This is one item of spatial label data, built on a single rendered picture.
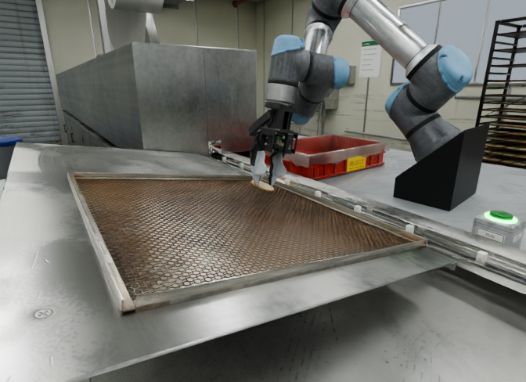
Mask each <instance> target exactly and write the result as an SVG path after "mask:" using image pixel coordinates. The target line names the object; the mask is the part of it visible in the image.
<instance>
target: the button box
mask: <svg viewBox="0 0 526 382"><path fill-rule="evenodd" d="M490 211H491V210H490ZM490 211H486V212H485V213H487V212H490ZM485 213H483V214H480V215H478V216H476V217H475V218H474V223H473V228H472V232H471V233H473V234H476V235H479V236H483V237H485V238H488V239H490V240H494V241H497V242H500V243H504V244H506V245H509V246H511V247H516V248H518V249H520V245H521V241H522V237H523V234H524V229H525V226H526V220H524V219H523V218H516V217H515V218H516V219H517V223H513V224H506V223H501V222H495V221H493V220H490V219H488V218H486V217H485Z"/></svg>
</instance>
